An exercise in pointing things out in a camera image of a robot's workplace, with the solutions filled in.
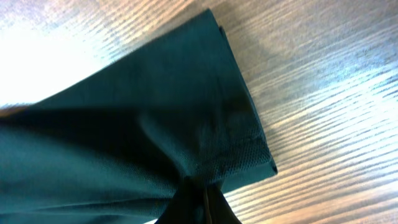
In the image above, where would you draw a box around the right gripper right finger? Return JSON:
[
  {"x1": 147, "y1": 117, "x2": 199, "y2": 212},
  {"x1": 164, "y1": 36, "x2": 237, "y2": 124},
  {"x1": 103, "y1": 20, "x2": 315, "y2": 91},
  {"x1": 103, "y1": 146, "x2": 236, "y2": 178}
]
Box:
[{"x1": 205, "y1": 185, "x2": 241, "y2": 224}]

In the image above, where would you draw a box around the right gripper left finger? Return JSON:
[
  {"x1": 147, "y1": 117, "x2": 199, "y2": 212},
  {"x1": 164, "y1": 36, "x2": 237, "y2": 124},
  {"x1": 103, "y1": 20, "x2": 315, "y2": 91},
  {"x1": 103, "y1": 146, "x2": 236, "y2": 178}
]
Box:
[{"x1": 155, "y1": 177, "x2": 206, "y2": 224}]

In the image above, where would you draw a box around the black polo shirt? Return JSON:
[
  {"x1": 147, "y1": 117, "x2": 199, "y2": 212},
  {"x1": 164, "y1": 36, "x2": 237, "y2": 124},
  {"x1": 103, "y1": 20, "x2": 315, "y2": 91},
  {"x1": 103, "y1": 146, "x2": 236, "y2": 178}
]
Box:
[{"x1": 1, "y1": 10, "x2": 277, "y2": 223}]

